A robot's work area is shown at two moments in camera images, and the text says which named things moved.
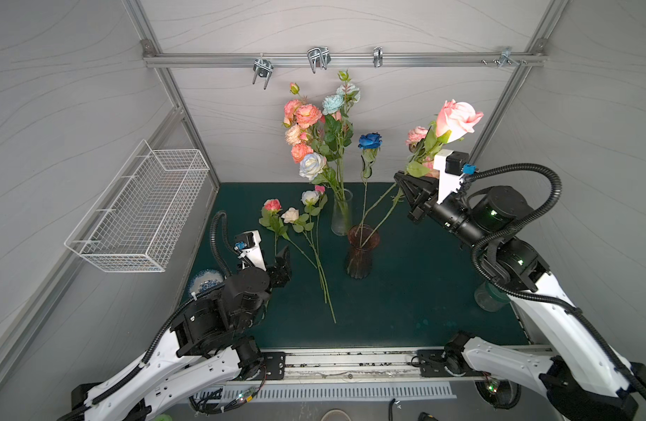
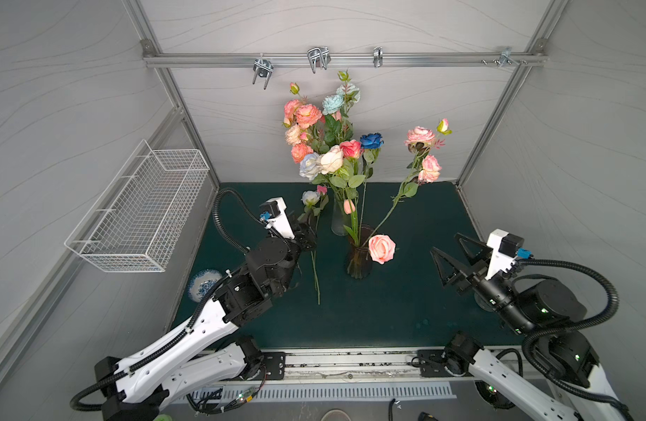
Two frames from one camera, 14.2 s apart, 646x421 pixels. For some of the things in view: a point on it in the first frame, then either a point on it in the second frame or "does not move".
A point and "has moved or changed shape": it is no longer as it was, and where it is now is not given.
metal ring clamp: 377,57 does not move
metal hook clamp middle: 319,57 does not move
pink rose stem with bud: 418,165 does not move
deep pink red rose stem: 272,221 has moved or changed shape
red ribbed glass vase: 362,239 does not move
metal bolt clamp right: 506,56 does not move
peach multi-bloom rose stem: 297,139 does not move
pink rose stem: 301,111 does not move
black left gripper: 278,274 to 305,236
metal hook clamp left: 263,67 does not move
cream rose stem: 301,224 to 332,159
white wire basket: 138,219 does not move
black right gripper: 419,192 to 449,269
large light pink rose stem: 456,118 to 382,248
